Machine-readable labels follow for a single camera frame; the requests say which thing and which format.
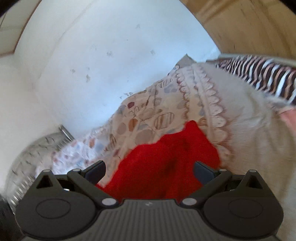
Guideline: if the red knitted garment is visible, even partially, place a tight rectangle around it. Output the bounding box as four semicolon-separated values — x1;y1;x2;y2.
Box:
96;120;220;202

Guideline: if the patchwork patterned bedspread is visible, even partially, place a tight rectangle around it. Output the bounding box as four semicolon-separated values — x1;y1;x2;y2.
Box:
52;63;295;240

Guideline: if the metal wrought headboard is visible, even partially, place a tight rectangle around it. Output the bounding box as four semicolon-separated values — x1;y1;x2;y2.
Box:
3;125;74;211

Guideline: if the striped black white cloth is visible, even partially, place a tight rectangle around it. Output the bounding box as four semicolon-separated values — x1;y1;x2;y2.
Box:
216;55;295;105

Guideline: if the wooden wardrobe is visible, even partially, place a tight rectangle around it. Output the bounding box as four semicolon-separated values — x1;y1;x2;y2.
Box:
182;0;295;59

